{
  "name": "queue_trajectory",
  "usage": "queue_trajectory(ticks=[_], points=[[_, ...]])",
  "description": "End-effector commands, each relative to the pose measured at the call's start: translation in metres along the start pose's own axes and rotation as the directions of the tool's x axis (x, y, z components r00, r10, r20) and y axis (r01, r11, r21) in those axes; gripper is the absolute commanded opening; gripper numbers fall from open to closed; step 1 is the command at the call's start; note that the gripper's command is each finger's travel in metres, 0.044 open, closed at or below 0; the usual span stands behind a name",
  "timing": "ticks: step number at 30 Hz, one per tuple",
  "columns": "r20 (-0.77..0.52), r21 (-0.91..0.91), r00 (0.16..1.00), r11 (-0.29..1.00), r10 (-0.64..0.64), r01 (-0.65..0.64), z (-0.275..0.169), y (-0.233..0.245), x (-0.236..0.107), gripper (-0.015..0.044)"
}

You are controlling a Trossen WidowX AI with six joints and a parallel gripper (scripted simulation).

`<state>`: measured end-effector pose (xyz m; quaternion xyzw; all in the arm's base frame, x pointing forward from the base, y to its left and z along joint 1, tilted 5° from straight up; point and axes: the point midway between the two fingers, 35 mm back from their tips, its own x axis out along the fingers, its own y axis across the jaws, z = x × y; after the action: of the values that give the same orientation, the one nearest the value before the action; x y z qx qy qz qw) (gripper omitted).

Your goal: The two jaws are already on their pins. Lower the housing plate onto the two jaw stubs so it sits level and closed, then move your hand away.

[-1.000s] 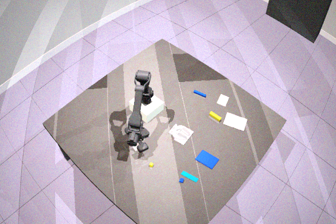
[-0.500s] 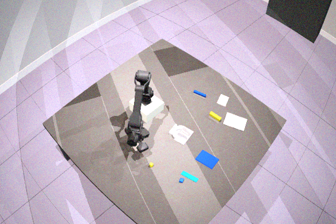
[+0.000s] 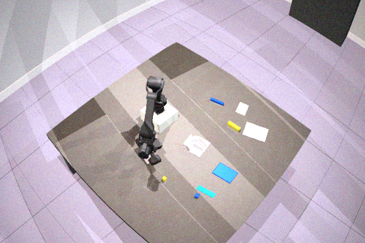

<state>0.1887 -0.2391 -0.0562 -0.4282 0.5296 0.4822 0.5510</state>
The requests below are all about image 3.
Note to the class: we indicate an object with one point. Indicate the yellow rectangular block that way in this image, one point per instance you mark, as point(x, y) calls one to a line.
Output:
point(232, 125)

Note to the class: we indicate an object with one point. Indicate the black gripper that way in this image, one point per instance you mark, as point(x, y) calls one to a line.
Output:
point(154, 159)

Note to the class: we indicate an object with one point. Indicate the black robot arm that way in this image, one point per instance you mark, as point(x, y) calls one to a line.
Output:
point(156, 102)

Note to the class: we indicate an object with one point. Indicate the cyan flat bar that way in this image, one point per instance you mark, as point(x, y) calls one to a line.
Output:
point(202, 189)

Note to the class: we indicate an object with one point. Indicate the blue flat rectangular plate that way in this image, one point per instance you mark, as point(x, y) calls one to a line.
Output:
point(225, 173)

